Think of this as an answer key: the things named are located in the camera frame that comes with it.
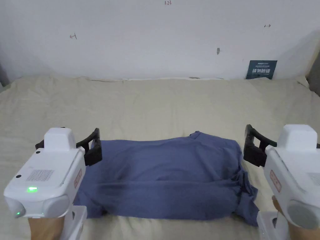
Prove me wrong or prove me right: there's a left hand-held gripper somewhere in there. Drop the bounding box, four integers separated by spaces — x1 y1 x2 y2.
3 127 103 240

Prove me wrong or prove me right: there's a person's left hand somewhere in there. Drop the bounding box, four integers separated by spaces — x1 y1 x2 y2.
27 216 67 240

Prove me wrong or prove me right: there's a blue shirt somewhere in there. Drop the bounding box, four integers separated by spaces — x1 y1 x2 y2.
73 130 259 227

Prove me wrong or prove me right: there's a person's right hand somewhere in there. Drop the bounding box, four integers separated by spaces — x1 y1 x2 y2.
272 195 320 240

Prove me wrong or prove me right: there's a dark teal sign card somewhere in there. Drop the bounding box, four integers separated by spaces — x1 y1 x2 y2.
245 60 278 80

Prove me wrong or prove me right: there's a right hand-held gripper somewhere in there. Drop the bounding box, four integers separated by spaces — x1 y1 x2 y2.
243 124 320 240

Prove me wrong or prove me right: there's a bed with beige sheet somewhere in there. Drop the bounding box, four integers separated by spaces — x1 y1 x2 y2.
0 74 320 240

